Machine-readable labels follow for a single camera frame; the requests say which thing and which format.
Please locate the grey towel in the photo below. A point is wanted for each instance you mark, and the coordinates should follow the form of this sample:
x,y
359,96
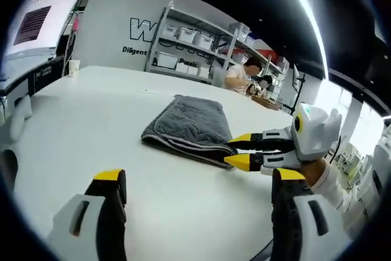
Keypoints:
x,y
189,123

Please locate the person's right hand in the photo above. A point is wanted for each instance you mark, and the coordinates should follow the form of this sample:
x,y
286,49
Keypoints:
x,y
313,174

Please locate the wooden tray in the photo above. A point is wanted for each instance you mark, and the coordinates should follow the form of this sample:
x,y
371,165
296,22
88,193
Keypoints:
x,y
268,103

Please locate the black tripod stand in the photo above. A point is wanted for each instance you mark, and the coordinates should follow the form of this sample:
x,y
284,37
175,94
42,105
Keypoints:
x,y
297,96

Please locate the white appliance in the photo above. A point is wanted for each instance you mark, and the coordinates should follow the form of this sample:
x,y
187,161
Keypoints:
x,y
382,163

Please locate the grey laptop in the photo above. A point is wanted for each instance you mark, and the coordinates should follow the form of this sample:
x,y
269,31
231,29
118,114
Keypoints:
x,y
219,75

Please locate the black mouse-like object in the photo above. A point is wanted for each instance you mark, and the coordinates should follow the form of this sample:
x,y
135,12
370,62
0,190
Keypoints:
x,y
7,166

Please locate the small white tag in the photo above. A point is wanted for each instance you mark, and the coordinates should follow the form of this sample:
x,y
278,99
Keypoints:
x,y
146,90

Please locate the ceiling light strip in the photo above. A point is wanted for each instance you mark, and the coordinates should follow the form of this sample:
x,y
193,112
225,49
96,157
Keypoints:
x,y
308,4

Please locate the group of white storage boxes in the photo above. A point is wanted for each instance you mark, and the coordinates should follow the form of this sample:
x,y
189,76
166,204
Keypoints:
x,y
186,33

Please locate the grey metal shelving rack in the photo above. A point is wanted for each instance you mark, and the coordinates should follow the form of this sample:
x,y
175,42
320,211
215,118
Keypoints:
x,y
198,20

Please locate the white paper cup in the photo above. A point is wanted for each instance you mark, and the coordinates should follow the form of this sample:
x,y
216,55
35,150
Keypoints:
x,y
74,69

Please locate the grey monitor desk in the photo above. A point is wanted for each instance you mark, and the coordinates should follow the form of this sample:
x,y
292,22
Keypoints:
x,y
18,71

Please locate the pink hanging item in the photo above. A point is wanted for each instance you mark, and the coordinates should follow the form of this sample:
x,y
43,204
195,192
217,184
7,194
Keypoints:
x,y
76,25

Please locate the large monitor screen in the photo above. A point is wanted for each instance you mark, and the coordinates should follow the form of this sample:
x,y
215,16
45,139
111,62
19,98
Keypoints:
x,y
46,19

